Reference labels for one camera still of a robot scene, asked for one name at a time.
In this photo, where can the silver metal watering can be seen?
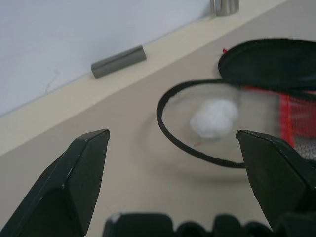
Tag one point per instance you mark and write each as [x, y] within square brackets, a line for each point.
[225, 7]

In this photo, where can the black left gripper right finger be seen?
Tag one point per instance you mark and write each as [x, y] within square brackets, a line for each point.
[276, 172]

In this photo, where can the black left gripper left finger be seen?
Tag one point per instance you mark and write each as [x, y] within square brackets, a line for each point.
[61, 177]

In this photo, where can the black and red paddle case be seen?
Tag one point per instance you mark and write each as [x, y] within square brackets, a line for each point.
[269, 61]

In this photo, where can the grey rectangular block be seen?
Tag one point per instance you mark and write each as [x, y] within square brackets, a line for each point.
[118, 61]

